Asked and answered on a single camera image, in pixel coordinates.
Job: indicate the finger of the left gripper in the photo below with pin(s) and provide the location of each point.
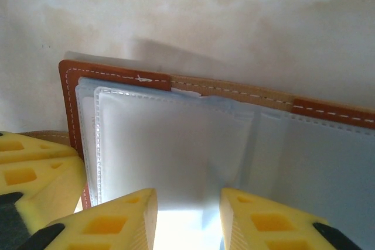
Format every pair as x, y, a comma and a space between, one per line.
52, 185
29, 149

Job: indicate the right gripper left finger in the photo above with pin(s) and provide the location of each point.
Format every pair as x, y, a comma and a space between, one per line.
111, 226

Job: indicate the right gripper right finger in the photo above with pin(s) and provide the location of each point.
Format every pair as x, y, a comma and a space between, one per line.
263, 226

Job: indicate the brown leather card holder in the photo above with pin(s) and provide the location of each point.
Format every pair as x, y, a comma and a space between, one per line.
70, 100

